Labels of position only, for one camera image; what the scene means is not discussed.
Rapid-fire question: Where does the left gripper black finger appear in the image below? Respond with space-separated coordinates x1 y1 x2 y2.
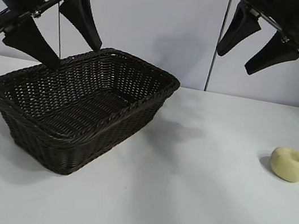
53 0 110 52
0 12 67 71

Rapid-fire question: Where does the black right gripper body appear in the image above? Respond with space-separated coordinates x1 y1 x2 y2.
221 0 299 56

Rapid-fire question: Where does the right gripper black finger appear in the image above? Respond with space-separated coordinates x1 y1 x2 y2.
243 28 299 83
215 0 265 62

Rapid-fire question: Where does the dark brown woven wicker basket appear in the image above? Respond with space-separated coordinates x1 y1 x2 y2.
0 28 185 192

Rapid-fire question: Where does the pale yellow egg yolk pastry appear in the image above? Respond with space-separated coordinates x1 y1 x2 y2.
267 144 299 184

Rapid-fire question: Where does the thin vertical metal wall strip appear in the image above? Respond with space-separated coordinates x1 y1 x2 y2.
203 0 232 94
49 1 70 60

